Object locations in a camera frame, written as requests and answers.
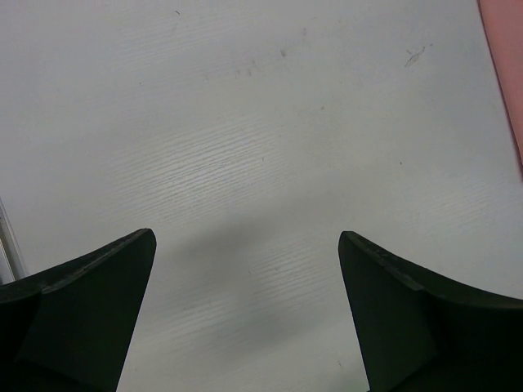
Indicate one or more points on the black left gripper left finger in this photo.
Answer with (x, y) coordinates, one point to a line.
(68, 328)

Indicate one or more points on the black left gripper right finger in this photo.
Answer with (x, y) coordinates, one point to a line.
(421, 331)

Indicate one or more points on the salmon pink t-shirt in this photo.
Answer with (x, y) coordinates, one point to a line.
(502, 23)

